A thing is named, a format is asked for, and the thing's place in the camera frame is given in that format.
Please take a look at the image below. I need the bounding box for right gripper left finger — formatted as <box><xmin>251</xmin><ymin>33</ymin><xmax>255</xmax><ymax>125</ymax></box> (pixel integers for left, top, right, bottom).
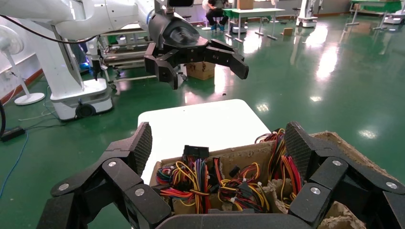
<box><xmin>36</xmin><ymin>121</ymin><xmax>171</xmax><ymax>229</ymax></box>

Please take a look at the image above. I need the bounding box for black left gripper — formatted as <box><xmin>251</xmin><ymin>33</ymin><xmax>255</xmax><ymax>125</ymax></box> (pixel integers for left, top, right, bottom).
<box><xmin>144</xmin><ymin>12</ymin><xmax>250</xmax><ymax>91</ymax></box>

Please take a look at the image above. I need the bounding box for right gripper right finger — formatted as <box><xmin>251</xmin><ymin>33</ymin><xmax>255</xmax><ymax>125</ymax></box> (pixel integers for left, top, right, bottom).
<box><xmin>284</xmin><ymin>121</ymin><xmax>405</xmax><ymax>229</ymax></box>

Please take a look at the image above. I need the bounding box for cardboard box with tape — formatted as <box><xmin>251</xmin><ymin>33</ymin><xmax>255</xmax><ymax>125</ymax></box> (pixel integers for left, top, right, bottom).
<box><xmin>186</xmin><ymin>62</ymin><xmax>216</xmax><ymax>81</ymax></box>

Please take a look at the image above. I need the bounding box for seated person in black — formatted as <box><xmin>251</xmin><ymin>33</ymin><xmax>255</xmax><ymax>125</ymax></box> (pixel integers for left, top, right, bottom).
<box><xmin>205</xmin><ymin>0</ymin><xmax>229</xmax><ymax>27</ymax></box>

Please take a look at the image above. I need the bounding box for metal trolley cart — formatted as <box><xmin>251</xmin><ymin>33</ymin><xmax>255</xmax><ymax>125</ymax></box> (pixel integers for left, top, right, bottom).
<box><xmin>98</xmin><ymin>23</ymin><xmax>187</xmax><ymax>92</ymax></box>

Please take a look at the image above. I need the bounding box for green topped table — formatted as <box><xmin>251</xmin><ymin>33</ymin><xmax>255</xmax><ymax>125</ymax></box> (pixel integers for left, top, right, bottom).
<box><xmin>345</xmin><ymin>0</ymin><xmax>403</xmax><ymax>31</ymax></box>
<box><xmin>222</xmin><ymin>8</ymin><xmax>286</xmax><ymax>44</ymax></box>

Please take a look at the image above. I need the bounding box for brown cardboard divider box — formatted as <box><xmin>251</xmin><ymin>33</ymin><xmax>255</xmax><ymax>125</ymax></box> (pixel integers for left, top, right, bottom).
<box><xmin>149</xmin><ymin>131</ymin><xmax>398</xmax><ymax>229</ymax></box>

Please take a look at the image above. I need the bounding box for white robot body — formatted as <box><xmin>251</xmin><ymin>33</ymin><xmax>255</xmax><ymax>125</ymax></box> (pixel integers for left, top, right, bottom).
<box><xmin>41</xmin><ymin>27</ymin><xmax>114</xmax><ymax>121</ymax></box>

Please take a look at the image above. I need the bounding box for black power strip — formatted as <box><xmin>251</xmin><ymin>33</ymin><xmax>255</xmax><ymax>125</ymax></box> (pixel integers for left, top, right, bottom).
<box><xmin>0</xmin><ymin>126</ymin><xmax>27</xmax><ymax>143</ymax></box>

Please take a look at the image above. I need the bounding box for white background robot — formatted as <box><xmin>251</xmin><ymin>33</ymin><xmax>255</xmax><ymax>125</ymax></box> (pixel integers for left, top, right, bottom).
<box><xmin>296</xmin><ymin>0</ymin><xmax>320</xmax><ymax>29</ymax></box>

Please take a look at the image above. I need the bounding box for white standing fan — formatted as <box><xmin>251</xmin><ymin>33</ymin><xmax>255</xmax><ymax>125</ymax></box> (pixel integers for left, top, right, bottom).
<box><xmin>0</xmin><ymin>25</ymin><xmax>45</xmax><ymax>106</ymax></box>

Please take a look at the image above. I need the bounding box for thin blue floor cable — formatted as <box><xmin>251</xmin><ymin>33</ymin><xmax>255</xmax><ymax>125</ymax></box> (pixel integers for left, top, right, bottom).
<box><xmin>0</xmin><ymin>131</ymin><xmax>29</xmax><ymax>198</ymax></box>

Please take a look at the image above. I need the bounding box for thick black cable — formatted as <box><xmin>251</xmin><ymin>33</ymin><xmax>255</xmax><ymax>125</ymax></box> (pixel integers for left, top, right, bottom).
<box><xmin>0</xmin><ymin>100</ymin><xmax>6</xmax><ymax>138</ymax></box>

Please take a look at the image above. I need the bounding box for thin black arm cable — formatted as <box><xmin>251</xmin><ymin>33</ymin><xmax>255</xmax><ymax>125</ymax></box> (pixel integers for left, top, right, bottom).
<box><xmin>0</xmin><ymin>14</ymin><xmax>97</xmax><ymax>45</ymax></box>

